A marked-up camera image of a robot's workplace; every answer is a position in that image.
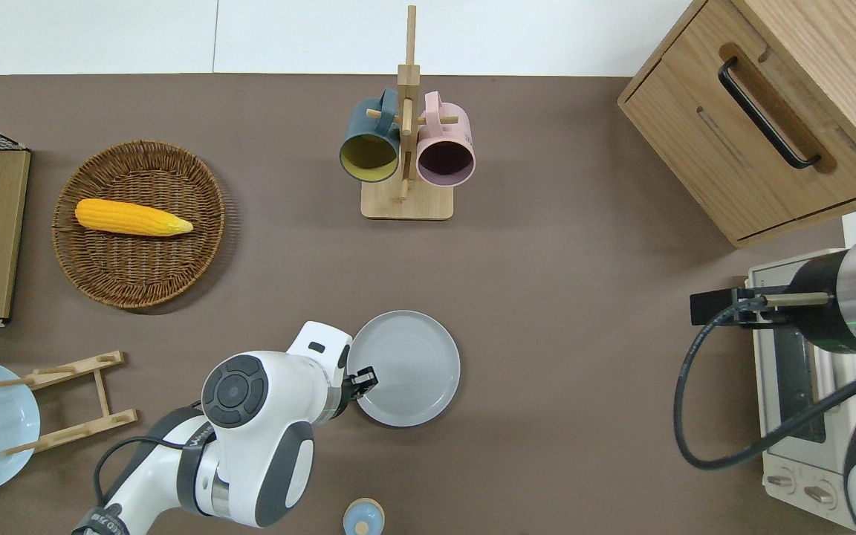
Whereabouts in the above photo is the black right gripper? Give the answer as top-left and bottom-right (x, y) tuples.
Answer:
(690, 285), (794, 328)

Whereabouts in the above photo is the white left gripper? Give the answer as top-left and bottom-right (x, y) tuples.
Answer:
(285, 320), (380, 403)

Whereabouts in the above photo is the gray plate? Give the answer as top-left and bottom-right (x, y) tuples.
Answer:
(346, 309), (463, 429)

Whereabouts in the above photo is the brown table mat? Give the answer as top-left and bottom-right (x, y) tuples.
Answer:
(0, 73), (856, 535)

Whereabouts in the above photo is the blue bell wooden base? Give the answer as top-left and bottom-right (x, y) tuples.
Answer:
(343, 497), (386, 535)

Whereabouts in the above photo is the cream toaster oven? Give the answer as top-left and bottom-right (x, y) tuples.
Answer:
(745, 248), (856, 533)

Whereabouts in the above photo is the wooden mug tree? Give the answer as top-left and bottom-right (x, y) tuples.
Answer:
(360, 5), (455, 221)

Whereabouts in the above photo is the wooden cabinet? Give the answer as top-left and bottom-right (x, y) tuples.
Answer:
(617, 0), (856, 250)

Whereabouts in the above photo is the dark teal mug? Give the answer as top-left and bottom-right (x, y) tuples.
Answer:
(338, 88), (402, 185)

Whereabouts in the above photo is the brown wicker basket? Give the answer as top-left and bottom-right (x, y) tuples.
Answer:
(51, 139), (227, 311)

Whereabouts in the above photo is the pink mug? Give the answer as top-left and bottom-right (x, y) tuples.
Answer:
(415, 91), (477, 189)

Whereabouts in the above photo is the wooden dish rack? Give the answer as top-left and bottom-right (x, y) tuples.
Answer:
(0, 350), (140, 457)

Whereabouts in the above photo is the yellow corn cob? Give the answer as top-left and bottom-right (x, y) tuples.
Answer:
(74, 197), (195, 239)

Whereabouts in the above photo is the thick black gripper cable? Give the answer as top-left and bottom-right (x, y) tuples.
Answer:
(672, 296), (856, 471)

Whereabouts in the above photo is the black cabinet drawer handle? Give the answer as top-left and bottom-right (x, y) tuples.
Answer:
(717, 56), (823, 171)

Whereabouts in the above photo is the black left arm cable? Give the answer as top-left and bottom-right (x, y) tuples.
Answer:
(92, 403), (207, 515)

